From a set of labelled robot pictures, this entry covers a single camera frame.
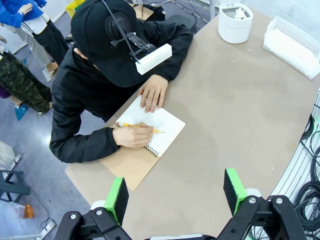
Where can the brown cardboard box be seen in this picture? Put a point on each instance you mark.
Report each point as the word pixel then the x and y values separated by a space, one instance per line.
pixel 145 12

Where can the yellow pencil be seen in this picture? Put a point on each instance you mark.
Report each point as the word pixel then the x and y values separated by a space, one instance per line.
pixel 132 125

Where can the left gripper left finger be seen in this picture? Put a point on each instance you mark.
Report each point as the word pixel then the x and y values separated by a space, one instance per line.
pixel 117 200

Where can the crumpled white paper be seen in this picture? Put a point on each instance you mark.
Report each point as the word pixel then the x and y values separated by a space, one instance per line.
pixel 240 13

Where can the person's left forearm black sleeve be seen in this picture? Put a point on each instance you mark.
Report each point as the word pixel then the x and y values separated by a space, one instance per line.
pixel 175 57

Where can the white head-mounted camera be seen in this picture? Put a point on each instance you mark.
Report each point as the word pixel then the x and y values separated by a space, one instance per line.
pixel 155 58

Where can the black cap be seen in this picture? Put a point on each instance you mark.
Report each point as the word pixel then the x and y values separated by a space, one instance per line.
pixel 95 37

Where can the mannequin in blue shirt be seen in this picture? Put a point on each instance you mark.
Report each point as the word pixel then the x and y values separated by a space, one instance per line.
pixel 10 10

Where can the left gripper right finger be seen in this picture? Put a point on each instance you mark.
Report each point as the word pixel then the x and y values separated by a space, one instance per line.
pixel 232 192

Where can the white lidded trash bin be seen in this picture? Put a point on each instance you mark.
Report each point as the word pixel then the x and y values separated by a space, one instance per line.
pixel 235 32

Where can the person's right forearm black sleeve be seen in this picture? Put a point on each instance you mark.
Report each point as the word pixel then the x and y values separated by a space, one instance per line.
pixel 82 147

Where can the person's right hand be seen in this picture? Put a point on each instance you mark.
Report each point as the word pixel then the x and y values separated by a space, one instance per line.
pixel 132 136

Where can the white perforated plastic basket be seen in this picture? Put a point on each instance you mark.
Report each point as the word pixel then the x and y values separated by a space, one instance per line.
pixel 280 50

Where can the white power strip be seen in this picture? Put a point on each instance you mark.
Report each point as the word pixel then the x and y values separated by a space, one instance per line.
pixel 48 226

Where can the stack of white paper sheets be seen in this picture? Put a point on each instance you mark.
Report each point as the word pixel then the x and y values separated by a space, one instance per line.
pixel 292 50

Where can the person's left hand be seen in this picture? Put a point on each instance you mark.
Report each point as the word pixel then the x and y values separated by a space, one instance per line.
pixel 153 95

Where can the person in black jacket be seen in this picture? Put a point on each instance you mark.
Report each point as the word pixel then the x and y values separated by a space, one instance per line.
pixel 75 100

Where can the grey stool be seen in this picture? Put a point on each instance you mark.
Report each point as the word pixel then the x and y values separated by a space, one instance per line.
pixel 12 185

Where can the spiral notebook brown cover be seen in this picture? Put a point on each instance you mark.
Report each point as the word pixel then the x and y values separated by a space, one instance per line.
pixel 165 140

